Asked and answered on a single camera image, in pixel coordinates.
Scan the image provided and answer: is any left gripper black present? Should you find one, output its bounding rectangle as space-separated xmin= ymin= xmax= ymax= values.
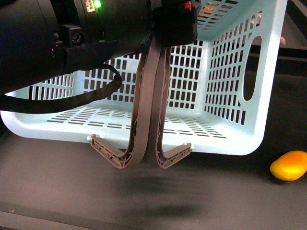
xmin=151 ymin=0 xmax=198 ymax=48

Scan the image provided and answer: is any light blue plastic basket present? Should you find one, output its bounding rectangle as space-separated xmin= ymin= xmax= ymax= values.
xmin=0 ymin=0 xmax=287 ymax=155

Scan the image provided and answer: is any brown basket handle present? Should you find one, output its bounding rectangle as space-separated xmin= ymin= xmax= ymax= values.
xmin=145 ymin=48 xmax=192 ymax=169
xmin=90 ymin=44 xmax=161 ymax=169

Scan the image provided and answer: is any yellow mango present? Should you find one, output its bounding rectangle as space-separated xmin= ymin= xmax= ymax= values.
xmin=270 ymin=150 xmax=307 ymax=181

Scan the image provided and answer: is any pale pink peach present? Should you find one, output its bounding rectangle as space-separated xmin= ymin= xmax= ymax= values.
xmin=280 ymin=36 xmax=286 ymax=46

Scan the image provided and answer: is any black cable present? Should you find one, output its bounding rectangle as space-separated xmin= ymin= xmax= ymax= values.
xmin=0 ymin=64 xmax=123 ymax=115

